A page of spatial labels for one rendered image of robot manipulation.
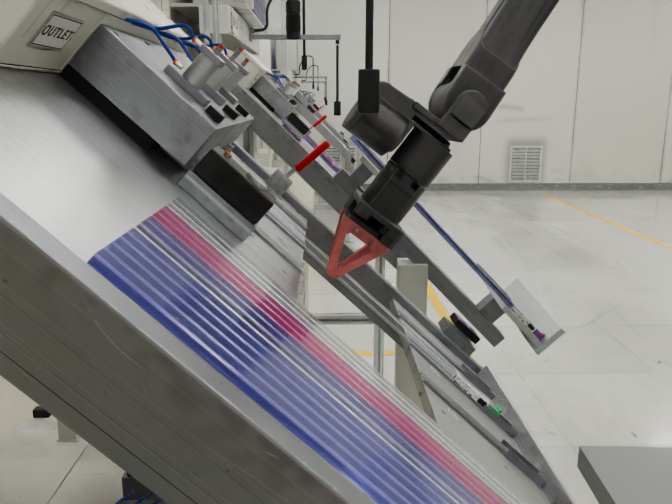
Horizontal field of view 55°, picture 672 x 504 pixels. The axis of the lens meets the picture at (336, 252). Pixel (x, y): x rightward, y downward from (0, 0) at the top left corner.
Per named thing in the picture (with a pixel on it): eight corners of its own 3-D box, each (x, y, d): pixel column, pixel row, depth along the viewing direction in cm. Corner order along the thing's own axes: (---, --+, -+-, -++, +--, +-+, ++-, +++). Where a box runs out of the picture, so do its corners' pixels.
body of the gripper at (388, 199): (350, 214, 73) (391, 161, 72) (347, 200, 83) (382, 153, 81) (395, 247, 74) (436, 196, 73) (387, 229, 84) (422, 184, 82)
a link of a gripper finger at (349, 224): (307, 264, 76) (355, 201, 75) (308, 250, 83) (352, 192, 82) (353, 297, 77) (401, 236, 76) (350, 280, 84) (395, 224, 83)
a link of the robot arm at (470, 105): (494, 102, 72) (468, 102, 80) (415, 36, 69) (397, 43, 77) (429, 189, 73) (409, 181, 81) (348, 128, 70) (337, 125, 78)
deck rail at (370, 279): (457, 394, 107) (484, 368, 106) (459, 399, 105) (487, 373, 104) (118, 91, 95) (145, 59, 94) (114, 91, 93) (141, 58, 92)
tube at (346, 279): (491, 414, 85) (498, 408, 85) (494, 419, 84) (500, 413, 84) (198, 151, 77) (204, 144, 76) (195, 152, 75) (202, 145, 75)
